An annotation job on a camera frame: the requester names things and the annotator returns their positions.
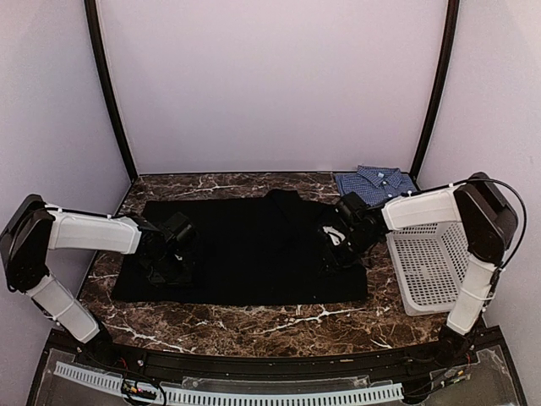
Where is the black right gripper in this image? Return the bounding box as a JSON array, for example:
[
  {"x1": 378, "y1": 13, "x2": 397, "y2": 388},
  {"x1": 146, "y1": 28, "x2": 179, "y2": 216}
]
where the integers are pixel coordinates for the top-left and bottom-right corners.
[{"x1": 317, "y1": 228, "x2": 380, "y2": 278}]

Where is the blue checkered shirt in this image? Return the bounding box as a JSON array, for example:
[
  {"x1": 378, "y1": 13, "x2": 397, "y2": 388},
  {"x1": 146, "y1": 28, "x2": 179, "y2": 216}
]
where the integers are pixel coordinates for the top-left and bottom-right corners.
[{"x1": 335, "y1": 166, "x2": 418, "y2": 206}]

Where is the black garment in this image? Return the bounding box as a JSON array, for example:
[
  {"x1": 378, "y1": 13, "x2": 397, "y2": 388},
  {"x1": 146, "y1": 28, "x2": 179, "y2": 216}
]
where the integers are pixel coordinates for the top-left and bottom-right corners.
[{"x1": 112, "y1": 189, "x2": 368, "y2": 306}]

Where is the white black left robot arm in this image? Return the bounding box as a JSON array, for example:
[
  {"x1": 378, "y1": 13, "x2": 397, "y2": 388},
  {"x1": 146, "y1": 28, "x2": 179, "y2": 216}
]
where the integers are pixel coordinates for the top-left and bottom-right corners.
[{"x1": 1, "y1": 194, "x2": 197, "y2": 369}]

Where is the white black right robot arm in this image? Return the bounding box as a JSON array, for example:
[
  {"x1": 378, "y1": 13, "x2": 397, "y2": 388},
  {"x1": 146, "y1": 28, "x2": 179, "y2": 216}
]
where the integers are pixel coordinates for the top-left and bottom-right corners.
[{"x1": 320, "y1": 172, "x2": 527, "y2": 367}]

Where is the white plastic laundry basket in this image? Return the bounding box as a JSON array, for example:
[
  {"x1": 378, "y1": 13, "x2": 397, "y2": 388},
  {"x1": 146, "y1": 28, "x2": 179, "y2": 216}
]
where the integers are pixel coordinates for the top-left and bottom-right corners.
[{"x1": 386, "y1": 222, "x2": 468, "y2": 316}]

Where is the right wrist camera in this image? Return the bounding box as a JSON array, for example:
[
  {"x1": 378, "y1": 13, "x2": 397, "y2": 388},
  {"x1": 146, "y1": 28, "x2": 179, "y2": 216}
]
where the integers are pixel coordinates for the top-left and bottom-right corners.
[{"x1": 321, "y1": 225, "x2": 350, "y2": 247}]

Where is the white slotted cable duct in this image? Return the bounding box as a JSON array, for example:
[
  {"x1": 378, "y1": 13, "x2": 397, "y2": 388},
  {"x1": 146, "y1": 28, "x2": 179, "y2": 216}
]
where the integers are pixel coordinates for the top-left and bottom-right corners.
[{"x1": 53, "y1": 361, "x2": 404, "y2": 405}]

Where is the black front table rail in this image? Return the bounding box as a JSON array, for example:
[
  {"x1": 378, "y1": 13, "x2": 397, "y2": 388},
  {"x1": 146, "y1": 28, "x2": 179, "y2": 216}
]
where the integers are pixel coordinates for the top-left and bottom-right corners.
[{"x1": 84, "y1": 333, "x2": 478, "y2": 384}]

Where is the black right corner post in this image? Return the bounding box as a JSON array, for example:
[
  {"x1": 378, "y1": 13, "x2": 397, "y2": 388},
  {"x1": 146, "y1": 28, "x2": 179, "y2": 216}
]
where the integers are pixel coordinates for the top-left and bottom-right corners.
[{"x1": 409, "y1": 0, "x2": 460, "y2": 184}]

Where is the black corner post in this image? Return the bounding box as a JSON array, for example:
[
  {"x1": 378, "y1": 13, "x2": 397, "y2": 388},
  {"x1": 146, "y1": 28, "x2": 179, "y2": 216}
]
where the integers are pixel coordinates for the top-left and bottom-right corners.
[
  {"x1": 84, "y1": 0, "x2": 139, "y2": 184},
  {"x1": 409, "y1": 0, "x2": 460, "y2": 184}
]

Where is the black left corner post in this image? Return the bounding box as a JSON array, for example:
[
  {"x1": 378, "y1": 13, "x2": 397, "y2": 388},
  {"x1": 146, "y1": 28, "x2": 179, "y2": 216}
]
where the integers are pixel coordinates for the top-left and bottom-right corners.
[{"x1": 84, "y1": 0, "x2": 139, "y2": 184}]

